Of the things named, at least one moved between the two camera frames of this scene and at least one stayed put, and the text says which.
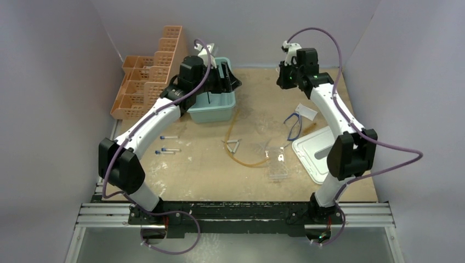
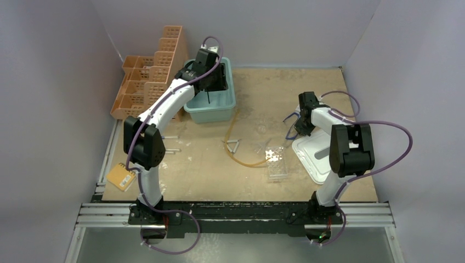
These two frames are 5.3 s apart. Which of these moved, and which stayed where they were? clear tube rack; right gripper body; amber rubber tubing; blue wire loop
Moved: right gripper body
Stayed: blue wire loop; amber rubber tubing; clear tube rack
